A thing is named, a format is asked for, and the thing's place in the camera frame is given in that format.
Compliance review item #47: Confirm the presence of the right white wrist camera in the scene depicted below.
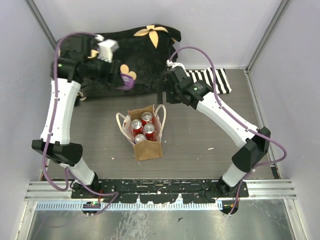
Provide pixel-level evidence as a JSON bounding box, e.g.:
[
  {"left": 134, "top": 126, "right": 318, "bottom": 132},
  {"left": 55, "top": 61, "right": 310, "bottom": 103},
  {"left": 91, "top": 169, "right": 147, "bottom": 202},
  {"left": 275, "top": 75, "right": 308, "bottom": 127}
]
[{"left": 166, "top": 59, "right": 186, "bottom": 73}]

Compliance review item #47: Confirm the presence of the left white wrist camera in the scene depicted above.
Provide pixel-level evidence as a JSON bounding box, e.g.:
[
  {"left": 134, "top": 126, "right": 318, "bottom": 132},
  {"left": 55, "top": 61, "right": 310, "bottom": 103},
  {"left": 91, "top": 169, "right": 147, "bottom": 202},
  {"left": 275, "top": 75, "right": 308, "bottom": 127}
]
[{"left": 97, "top": 39, "right": 119, "bottom": 63}]

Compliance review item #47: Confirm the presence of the purple soda can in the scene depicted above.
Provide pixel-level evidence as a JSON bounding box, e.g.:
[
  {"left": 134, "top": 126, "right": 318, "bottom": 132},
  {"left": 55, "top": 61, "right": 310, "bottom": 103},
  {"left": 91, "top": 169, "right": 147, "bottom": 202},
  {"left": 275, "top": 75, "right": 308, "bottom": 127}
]
[
  {"left": 134, "top": 133, "right": 147, "bottom": 144},
  {"left": 117, "top": 73, "right": 135, "bottom": 91}
]

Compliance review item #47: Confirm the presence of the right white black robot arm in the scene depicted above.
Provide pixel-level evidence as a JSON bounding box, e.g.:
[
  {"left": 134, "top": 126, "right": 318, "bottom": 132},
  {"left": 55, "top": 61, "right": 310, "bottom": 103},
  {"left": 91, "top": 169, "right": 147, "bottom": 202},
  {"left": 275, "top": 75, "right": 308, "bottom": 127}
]
[{"left": 157, "top": 66, "right": 271, "bottom": 197}]

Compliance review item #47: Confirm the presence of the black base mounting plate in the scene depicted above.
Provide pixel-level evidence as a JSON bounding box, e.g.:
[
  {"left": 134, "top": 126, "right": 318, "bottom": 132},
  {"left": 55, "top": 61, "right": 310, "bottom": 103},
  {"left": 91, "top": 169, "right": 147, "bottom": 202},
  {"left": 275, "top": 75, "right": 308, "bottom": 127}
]
[{"left": 70, "top": 177, "right": 250, "bottom": 204}]

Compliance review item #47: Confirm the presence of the brown canvas bag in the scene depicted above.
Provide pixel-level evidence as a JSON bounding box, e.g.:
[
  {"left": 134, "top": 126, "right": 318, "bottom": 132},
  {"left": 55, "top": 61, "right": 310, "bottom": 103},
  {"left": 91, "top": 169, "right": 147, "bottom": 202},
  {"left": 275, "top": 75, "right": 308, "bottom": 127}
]
[{"left": 115, "top": 104, "right": 167, "bottom": 162}]

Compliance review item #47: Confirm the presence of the red cola can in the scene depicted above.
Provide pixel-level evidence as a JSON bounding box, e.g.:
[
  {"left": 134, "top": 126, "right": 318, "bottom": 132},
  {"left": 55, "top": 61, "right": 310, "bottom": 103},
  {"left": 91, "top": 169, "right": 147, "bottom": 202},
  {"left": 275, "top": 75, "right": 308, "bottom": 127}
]
[
  {"left": 143, "top": 123, "right": 157, "bottom": 142},
  {"left": 140, "top": 111, "right": 154, "bottom": 126},
  {"left": 130, "top": 119, "right": 143, "bottom": 137}
]

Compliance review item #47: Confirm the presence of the black white striped cloth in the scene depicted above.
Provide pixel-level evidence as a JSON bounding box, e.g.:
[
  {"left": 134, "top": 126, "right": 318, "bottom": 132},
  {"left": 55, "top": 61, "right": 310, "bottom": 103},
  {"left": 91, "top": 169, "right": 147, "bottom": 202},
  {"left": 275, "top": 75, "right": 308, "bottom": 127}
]
[{"left": 186, "top": 67, "right": 232, "bottom": 95}]

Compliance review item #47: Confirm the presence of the white slotted cable duct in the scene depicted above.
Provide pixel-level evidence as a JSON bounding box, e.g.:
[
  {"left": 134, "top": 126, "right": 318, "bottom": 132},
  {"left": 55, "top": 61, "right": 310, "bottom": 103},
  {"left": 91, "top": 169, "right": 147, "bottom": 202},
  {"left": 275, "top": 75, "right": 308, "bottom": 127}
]
[{"left": 35, "top": 201, "right": 223, "bottom": 211}]

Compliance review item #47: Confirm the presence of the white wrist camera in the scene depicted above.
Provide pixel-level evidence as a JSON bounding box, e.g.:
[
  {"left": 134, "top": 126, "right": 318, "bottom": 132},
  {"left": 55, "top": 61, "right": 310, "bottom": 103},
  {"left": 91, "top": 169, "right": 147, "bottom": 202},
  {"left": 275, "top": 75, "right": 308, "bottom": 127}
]
[
  {"left": 166, "top": 59, "right": 186, "bottom": 73},
  {"left": 97, "top": 39, "right": 119, "bottom": 63}
]

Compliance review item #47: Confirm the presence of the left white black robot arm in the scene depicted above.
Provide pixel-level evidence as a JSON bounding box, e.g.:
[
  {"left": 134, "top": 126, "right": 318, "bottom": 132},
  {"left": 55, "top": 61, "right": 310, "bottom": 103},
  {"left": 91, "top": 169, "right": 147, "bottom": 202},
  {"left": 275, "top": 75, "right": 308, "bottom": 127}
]
[{"left": 31, "top": 32, "right": 126, "bottom": 198}]

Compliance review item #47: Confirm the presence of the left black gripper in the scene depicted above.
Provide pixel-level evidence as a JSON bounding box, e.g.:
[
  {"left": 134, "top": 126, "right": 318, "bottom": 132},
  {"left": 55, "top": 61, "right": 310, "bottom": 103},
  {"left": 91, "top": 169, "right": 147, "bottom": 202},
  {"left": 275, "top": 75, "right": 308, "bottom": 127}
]
[{"left": 84, "top": 53, "right": 124, "bottom": 88}]

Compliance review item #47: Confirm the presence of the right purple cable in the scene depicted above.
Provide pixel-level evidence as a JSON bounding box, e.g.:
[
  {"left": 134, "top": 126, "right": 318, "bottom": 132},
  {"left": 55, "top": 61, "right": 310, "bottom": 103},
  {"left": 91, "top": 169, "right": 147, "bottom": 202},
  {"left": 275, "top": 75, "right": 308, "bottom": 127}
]
[{"left": 167, "top": 46, "right": 288, "bottom": 176}]

